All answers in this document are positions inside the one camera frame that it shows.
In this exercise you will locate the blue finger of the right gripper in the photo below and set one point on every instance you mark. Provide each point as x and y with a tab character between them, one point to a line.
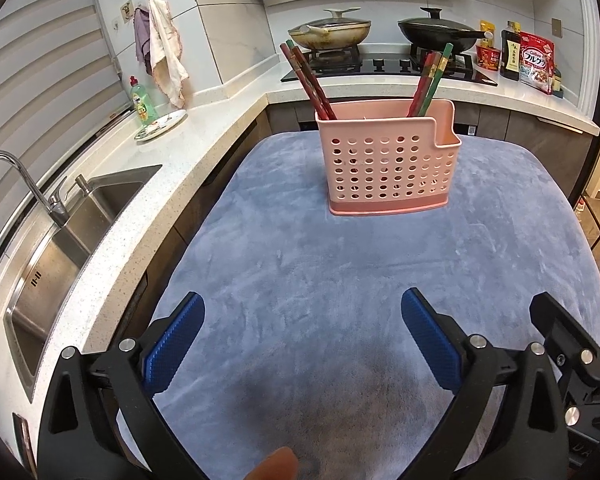
569	346

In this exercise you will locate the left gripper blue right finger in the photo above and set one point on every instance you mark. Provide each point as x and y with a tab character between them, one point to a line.
468	366

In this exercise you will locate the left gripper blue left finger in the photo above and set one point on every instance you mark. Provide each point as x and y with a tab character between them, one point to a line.
137	374

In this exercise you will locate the bright red chopstick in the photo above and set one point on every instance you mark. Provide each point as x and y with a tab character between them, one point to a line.
307	86
427	85

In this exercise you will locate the person's left hand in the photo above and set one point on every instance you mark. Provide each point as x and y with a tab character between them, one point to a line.
282	464

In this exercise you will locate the stainless steel sink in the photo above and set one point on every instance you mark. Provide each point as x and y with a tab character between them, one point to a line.
57	262

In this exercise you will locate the blue-grey plush table cloth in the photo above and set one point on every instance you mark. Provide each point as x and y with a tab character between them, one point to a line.
303	344

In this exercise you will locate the red cereal bag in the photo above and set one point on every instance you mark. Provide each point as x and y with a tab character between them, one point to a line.
537	62

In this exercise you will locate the pink perforated utensil holder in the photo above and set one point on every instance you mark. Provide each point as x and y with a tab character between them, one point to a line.
379	160

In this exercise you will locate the red snack cup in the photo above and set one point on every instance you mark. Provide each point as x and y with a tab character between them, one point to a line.
488	58

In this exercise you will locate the dark soy sauce bottle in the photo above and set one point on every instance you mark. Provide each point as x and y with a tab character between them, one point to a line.
510	51

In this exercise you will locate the painted small plate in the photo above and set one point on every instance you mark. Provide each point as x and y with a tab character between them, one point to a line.
161	125

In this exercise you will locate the green dish soap bottle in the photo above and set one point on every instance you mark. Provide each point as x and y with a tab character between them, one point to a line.
142	102

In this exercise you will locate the green chopstick right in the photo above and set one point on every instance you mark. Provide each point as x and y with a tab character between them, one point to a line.
435	80

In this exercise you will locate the green chopstick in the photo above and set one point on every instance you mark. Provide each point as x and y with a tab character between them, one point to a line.
310	78
435	80

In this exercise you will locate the dark red chopstick right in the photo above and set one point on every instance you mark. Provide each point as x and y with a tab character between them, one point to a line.
420	85

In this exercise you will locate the yellow snack packet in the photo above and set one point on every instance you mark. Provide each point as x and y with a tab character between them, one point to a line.
487	29

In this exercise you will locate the black wok with lid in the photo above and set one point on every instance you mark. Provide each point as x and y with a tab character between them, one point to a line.
433	33

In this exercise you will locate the white hanging towel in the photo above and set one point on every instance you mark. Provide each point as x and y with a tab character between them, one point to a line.
165	48

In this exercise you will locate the black gas stove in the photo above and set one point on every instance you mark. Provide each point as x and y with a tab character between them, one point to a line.
409	62

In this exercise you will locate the dark red chopstick pair member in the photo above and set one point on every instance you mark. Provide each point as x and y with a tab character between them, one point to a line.
312	86

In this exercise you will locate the purple hanging cloth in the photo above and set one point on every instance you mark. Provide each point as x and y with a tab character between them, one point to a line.
142	37

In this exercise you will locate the green chopstick left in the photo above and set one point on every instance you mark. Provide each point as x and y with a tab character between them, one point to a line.
310	78

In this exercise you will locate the beige pan with lid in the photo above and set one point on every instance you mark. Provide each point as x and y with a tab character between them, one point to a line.
336	32

